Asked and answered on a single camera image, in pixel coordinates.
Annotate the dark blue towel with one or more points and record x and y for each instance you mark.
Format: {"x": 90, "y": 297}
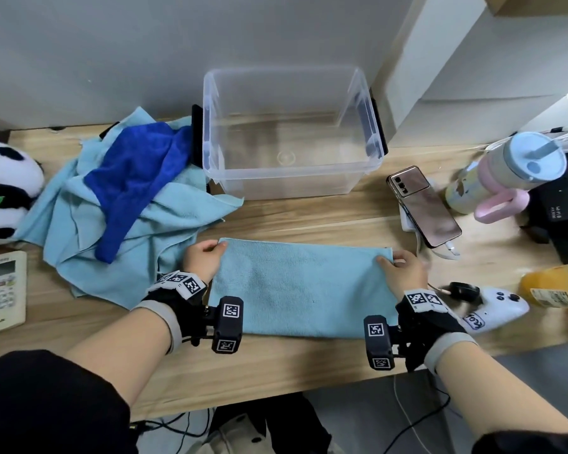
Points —
{"x": 137, "y": 170}

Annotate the panda plush toy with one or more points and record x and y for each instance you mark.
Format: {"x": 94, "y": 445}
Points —
{"x": 9, "y": 170}

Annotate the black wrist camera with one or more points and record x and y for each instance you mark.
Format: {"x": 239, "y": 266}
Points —
{"x": 378, "y": 340}
{"x": 227, "y": 321}

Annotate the black device box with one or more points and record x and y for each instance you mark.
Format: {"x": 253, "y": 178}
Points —
{"x": 563, "y": 198}

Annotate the white shelf unit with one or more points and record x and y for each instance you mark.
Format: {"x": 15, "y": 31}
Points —
{"x": 478, "y": 66}

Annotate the white game controller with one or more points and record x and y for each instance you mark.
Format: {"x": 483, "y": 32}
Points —
{"x": 497, "y": 307}

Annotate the white remote control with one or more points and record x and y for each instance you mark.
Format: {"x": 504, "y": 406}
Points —
{"x": 2, "y": 297}

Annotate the person's left hand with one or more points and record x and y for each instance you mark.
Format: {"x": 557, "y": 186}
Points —
{"x": 203, "y": 260}

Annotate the person's right hand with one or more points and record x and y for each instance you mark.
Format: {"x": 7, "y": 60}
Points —
{"x": 407, "y": 274}

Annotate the clear plastic storage box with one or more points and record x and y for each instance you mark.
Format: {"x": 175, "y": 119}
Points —
{"x": 288, "y": 137}

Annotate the beige coat with black buttons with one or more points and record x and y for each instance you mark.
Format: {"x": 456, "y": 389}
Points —
{"x": 236, "y": 439}

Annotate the black round plug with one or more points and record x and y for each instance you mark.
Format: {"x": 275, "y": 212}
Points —
{"x": 464, "y": 292}

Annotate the person's left forearm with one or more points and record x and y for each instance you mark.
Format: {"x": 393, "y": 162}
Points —
{"x": 123, "y": 349}

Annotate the rose gold smartphone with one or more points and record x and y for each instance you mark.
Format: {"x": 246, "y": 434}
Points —
{"x": 426, "y": 212}

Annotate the white power bank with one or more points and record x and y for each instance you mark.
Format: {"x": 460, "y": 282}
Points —
{"x": 405, "y": 222}

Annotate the person's right forearm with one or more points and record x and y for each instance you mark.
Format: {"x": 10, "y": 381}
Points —
{"x": 492, "y": 392}

